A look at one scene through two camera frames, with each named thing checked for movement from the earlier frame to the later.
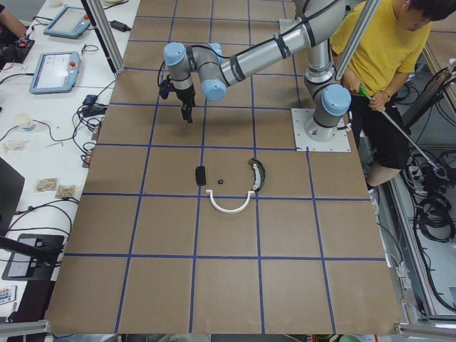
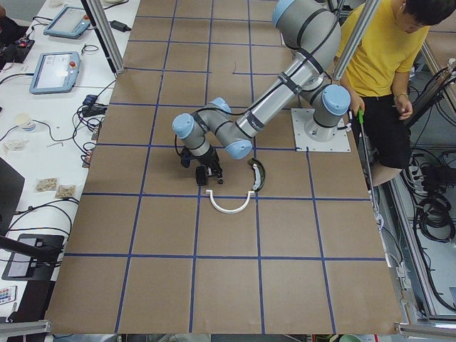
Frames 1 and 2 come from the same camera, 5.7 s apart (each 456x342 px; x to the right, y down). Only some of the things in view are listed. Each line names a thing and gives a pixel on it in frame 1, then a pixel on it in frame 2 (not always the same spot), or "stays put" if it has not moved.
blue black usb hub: x=90 y=100 stays put
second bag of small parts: x=65 y=191 stays put
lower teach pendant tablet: x=54 y=72 stays put
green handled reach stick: x=440 y=171 to x=361 y=120
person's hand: x=378 y=100 to x=403 y=106
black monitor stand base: x=34 y=257 stays put
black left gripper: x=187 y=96 to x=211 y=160
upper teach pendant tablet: x=70 y=23 stays put
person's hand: x=351 y=82 to x=357 y=103
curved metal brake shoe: x=259 y=172 stays put
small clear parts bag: x=16 y=145 stays put
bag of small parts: x=46 y=184 stays put
